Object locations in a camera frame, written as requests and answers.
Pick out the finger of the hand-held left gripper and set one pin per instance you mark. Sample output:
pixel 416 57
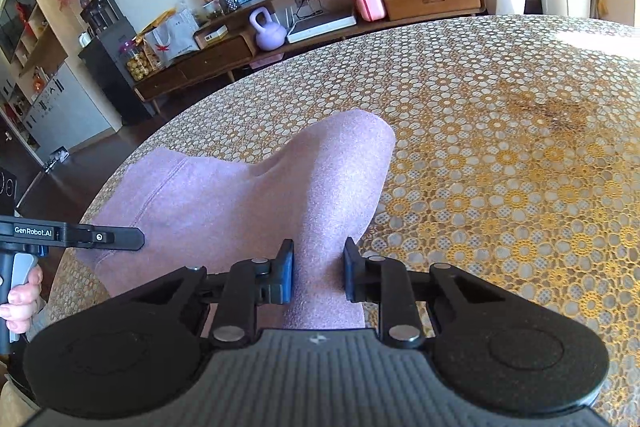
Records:
pixel 110 238
pixel 41 252

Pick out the white cup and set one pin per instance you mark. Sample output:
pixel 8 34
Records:
pixel 85 39

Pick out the pink towel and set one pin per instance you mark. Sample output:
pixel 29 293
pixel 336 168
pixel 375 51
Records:
pixel 275 187

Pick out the small yellow white box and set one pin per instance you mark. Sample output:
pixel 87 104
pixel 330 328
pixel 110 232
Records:
pixel 212 38

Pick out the black cabinet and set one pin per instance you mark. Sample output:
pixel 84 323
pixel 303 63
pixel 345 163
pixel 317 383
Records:
pixel 107 77

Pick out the clear snack bag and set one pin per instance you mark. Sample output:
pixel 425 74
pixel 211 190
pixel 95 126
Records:
pixel 152 57

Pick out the person's left hand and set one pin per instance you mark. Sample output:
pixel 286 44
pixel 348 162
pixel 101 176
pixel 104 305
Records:
pixel 25 307

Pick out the white paper shopping bag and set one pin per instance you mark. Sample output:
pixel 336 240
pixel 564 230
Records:
pixel 172 39

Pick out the snack jar with purple lid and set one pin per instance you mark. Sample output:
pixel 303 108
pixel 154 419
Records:
pixel 136 62

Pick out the wooden wall cabinet unit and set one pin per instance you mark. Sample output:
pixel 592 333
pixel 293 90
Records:
pixel 75 107

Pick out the white sneaker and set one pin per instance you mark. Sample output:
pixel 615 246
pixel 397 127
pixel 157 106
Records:
pixel 61 155

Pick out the black water dispenser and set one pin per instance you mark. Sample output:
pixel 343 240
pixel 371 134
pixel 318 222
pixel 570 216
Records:
pixel 102 14

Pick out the purple kettlebell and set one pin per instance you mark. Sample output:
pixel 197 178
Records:
pixel 270 37

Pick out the white wifi router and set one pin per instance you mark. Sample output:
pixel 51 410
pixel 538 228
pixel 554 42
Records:
pixel 295 14

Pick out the small glass pot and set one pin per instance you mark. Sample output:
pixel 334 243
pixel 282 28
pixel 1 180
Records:
pixel 212 9

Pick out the pink small case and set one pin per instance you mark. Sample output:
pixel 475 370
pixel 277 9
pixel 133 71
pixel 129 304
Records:
pixel 371 4

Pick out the white flat box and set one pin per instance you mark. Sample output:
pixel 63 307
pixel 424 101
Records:
pixel 322 27

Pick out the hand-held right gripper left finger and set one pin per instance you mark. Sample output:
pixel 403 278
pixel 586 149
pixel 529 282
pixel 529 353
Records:
pixel 285 274

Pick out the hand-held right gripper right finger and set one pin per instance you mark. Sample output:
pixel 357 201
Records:
pixel 351 274

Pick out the yellow gift bag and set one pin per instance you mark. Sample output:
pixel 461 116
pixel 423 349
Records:
pixel 157 19

